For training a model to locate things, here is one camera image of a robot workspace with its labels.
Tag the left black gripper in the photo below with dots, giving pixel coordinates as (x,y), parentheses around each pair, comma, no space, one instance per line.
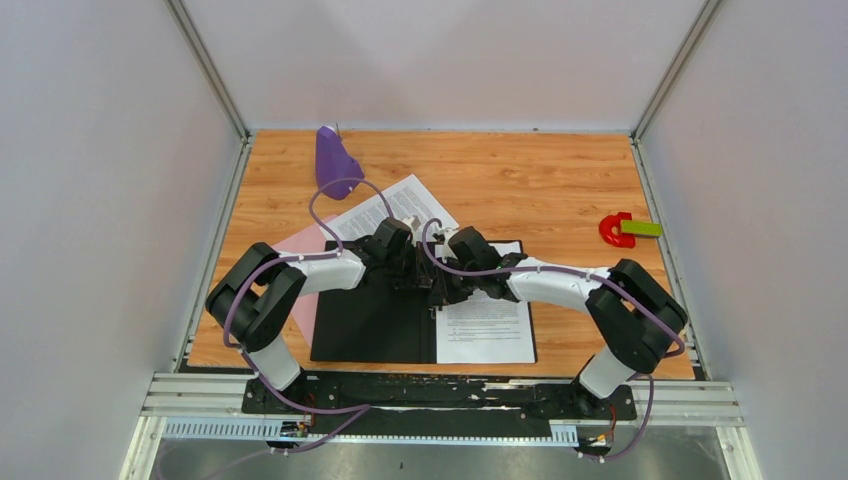
(420,279)

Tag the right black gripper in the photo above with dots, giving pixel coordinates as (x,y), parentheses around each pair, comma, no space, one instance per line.
(444,295)

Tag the printed white paper sheet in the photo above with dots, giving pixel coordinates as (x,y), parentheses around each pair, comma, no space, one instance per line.
(482,330)

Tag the red folder with black inside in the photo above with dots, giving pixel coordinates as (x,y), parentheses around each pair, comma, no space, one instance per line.
(372,323)

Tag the pink clipboard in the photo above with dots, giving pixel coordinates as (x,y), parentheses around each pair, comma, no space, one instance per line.
(304,308)

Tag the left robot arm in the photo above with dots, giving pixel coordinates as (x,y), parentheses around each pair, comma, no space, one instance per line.
(253,300)

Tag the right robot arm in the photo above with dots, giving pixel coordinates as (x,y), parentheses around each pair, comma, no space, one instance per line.
(639,321)

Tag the purple plastic stand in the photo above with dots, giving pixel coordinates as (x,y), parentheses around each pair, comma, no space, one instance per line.
(336,171)

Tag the red magnet shaped toy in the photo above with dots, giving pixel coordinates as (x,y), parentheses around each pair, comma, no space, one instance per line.
(611,231)

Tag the green rectangular block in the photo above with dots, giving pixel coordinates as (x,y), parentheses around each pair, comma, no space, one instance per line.
(642,229)

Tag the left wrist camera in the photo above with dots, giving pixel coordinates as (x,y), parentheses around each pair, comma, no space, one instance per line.
(414,223)

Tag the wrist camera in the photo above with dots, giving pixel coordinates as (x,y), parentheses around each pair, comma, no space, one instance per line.
(442,235)
(414,223)

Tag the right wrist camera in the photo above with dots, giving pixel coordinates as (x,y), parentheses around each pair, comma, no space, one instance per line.
(442,235)

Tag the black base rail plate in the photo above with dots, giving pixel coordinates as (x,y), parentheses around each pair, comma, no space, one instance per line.
(439,405)

